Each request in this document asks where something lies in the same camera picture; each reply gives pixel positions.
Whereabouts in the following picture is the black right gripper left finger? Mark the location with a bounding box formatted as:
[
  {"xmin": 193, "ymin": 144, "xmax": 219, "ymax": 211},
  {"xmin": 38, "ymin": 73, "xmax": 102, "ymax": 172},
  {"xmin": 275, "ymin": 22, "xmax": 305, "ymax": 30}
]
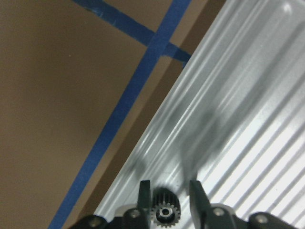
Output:
[{"xmin": 137, "ymin": 180, "xmax": 152, "ymax": 229}]

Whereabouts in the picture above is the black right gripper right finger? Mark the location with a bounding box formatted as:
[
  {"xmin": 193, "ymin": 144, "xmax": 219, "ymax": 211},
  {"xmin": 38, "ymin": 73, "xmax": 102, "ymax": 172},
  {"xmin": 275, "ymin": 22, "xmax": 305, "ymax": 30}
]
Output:
[{"xmin": 189, "ymin": 180, "xmax": 211, "ymax": 229}]

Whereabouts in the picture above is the silver ribbed metal tray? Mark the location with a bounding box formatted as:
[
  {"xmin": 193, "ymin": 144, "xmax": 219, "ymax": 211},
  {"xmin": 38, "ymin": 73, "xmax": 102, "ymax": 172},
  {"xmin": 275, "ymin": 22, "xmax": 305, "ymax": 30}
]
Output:
[{"xmin": 95, "ymin": 0, "xmax": 305, "ymax": 229}]

